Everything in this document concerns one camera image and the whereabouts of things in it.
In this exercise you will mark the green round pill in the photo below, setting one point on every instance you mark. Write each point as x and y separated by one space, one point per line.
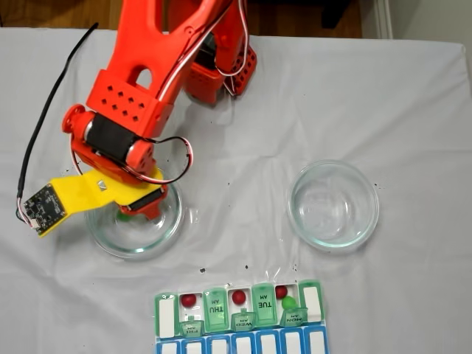
123 216
288 303

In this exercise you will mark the red round pill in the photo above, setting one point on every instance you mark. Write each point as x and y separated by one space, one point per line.
188 299
281 291
238 296

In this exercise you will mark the weekly pill organizer box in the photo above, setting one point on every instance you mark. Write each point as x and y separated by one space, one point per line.
265 313

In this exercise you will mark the glass bowl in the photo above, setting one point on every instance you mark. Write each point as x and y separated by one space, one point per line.
136 243
332 236

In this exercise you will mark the white table cloth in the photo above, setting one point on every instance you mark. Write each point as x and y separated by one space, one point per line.
368 110

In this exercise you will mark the white baseboard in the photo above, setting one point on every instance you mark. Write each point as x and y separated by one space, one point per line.
381 18

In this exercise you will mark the camera board on yellow mount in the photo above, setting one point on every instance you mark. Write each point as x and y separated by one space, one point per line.
44 208

